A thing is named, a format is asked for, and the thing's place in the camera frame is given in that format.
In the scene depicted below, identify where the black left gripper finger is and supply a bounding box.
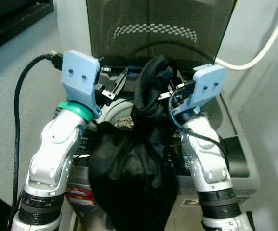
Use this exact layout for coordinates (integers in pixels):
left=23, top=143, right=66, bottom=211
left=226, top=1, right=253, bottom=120
left=111, top=67, right=129, bottom=95

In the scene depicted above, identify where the black garment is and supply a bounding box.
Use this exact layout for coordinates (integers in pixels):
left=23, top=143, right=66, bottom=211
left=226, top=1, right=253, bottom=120
left=88, top=55, right=181, bottom=231

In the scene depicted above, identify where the dark washing machine lid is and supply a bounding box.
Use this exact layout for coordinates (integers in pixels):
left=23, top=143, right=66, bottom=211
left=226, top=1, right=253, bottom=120
left=85, top=0, right=237, bottom=69

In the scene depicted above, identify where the grey washing machine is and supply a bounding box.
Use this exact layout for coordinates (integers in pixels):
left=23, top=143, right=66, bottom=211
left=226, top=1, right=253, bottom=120
left=64, top=63, right=264, bottom=231

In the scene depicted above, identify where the dark shelf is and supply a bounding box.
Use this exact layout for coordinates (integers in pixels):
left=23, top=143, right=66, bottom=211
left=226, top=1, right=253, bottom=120
left=0, top=0, right=55, bottom=57

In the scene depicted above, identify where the red sticker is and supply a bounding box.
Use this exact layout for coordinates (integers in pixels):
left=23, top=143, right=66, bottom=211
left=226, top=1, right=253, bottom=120
left=65, top=186, right=95, bottom=207

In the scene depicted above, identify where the pale grey right wrist camera mount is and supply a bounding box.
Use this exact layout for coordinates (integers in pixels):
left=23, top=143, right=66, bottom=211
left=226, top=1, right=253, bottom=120
left=179, top=64, right=228, bottom=116

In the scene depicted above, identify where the pale grey wrist camera mount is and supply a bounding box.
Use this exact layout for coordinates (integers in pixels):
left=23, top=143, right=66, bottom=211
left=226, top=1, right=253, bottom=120
left=61, top=49, right=103, bottom=119
left=179, top=64, right=228, bottom=116

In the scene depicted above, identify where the pale grey left wrist camera mount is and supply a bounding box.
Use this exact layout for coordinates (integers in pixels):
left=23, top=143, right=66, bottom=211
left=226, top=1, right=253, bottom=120
left=61, top=49, right=103, bottom=119

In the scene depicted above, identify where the white hose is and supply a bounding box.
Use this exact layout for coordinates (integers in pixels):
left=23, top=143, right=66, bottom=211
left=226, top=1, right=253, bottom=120
left=214, top=0, right=278, bottom=71

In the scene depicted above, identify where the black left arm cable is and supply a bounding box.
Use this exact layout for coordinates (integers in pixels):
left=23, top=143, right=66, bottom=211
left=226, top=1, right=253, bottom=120
left=6, top=51, right=63, bottom=229

